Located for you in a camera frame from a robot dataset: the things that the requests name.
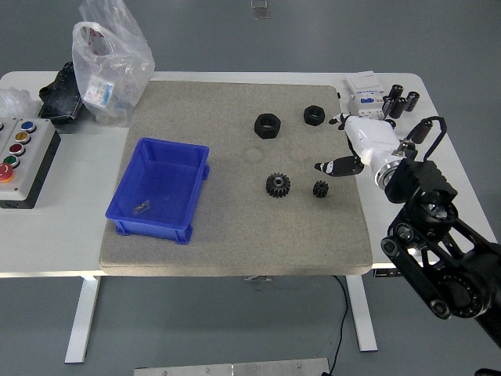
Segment large black gear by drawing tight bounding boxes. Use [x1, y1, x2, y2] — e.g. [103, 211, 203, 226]
[265, 172, 293, 199]

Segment grey-brown felt mat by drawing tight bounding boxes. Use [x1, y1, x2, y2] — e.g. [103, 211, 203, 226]
[97, 81, 373, 277]

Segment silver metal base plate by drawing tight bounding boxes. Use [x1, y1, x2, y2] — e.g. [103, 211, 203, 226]
[133, 357, 330, 376]

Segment white blue packet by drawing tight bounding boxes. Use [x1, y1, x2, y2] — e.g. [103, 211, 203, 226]
[83, 76, 114, 109]

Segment grey button control box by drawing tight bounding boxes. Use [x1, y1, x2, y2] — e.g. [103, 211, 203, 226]
[0, 117, 63, 210]

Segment black hanging power cable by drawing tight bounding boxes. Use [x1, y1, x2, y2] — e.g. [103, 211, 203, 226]
[320, 275, 350, 375]

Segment blue plastic box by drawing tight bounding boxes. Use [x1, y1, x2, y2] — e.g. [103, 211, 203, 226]
[105, 136, 211, 246]

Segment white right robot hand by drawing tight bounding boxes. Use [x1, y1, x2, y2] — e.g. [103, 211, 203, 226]
[314, 112, 402, 179]

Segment white circuit breaker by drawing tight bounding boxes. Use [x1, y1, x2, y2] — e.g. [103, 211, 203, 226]
[344, 70, 387, 118]

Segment metal floor socket cover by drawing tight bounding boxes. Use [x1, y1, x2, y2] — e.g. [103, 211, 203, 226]
[250, 0, 272, 20]

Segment white table leg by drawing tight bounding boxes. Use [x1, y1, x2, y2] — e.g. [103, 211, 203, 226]
[64, 276, 102, 364]
[344, 275, 379, 353]

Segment small black hex nut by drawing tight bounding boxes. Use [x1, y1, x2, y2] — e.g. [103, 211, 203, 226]
[303, 104, 326, 126]

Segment large black hex nut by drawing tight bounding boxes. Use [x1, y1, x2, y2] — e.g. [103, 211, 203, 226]
[254, 112, 281, 139]

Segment crumpled clear plastic wrap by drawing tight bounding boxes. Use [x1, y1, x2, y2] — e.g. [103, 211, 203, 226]
[0, 87, 40, 120]

